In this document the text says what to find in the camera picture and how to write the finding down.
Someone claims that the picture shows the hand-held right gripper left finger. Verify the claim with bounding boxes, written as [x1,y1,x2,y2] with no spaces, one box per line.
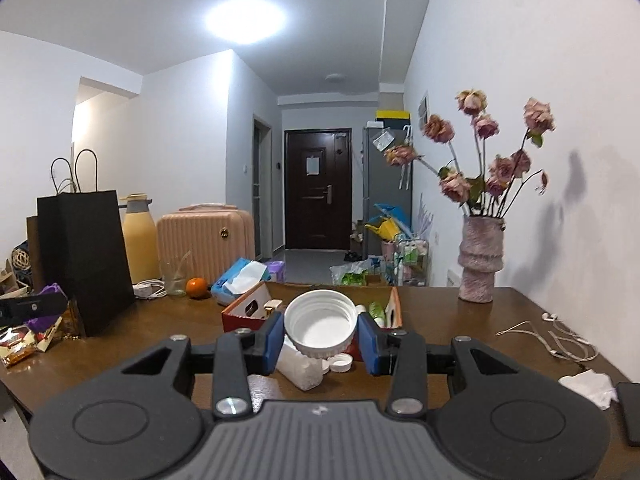
[107,312,285,420]

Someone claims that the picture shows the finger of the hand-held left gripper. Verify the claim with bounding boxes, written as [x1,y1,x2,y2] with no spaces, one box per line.
[0,295,69,322]

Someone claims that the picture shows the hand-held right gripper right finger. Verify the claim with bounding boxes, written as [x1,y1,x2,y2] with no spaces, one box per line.
[357,312,533,418]

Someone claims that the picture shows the red cardboard box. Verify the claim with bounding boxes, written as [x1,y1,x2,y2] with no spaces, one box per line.
[221,281,404,362]

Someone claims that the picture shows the white ribbed jar lid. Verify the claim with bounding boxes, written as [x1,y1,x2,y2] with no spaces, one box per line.
[283,289,360,361]

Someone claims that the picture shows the white plastic bottle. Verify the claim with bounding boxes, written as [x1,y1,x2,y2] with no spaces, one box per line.
[275,334,326,392]

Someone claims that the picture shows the red white snack packet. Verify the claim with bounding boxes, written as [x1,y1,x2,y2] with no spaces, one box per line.
[0,317,64,366]

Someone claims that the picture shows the wicker ball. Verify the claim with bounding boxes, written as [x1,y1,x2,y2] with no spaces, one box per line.
[12,239,34,281]

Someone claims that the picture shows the white carton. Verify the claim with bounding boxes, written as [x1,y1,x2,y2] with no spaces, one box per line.
[229,285,266,319]

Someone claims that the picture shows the brown paper bag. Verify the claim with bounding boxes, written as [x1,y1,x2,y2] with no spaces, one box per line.
[26,215,47,294]

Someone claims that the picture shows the black paper bag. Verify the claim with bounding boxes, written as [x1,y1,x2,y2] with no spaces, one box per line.
[37,148,136,337]

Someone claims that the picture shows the blue tissue pack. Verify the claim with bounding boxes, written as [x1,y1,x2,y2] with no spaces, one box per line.
[210,258,271,307]

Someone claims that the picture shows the green plastic bags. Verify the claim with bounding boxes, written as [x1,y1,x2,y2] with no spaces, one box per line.
[329,262,386,287]

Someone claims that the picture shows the yellow watering can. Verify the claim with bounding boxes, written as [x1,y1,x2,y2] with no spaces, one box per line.
[363,217,401,241]

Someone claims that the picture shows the clear glass cup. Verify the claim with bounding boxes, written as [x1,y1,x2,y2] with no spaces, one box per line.
[160,252,194,296]

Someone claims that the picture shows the yellow thermos bottle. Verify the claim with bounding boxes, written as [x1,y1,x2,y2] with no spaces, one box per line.
[119,193,162,285]

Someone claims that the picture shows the pink ribbed suitcase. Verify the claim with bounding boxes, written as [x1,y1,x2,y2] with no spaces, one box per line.
[156,203,256,281]

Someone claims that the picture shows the blue plastic bag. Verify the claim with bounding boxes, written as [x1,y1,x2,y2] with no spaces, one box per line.
[374,203,414,234]

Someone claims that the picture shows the pink ceramic vase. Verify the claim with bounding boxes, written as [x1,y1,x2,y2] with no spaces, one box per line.
[457,215,506,304]

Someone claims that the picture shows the grey interior door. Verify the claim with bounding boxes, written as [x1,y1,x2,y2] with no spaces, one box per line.
[252,114,275,261]

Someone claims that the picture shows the dark brown entrance door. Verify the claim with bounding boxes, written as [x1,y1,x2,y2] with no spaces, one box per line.
[283,128,354,251]

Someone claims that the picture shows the grey refrigerator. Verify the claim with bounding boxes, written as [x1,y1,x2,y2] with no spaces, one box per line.
[362,124,414,257]

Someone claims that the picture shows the folded white umbrella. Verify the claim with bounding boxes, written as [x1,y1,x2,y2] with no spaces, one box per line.
[398,124,415,190]

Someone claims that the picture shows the dried pink roses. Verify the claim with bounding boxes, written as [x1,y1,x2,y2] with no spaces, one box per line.
[383,88,556,221]

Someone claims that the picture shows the crumpled white tissue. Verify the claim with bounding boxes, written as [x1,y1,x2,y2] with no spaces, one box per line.
[558,368,619,410]

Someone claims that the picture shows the yellow box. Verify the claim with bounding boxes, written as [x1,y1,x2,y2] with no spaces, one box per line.
[375,109,411,129]

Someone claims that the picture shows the black smartphone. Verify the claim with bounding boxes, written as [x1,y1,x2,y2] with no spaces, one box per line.
[614,382,640,447]

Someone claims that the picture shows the round ceiling light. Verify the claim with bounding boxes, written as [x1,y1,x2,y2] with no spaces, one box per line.
[204,0,289,46]

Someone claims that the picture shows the wire storage cart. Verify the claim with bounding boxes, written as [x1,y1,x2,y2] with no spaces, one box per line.
[382,237,430,287]

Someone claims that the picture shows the white charger with cable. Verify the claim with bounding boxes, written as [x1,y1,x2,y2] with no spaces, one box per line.
[132,280,169,301]

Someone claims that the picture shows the white wired earphones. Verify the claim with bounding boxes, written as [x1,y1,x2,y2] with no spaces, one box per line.
[495,312,600,363]

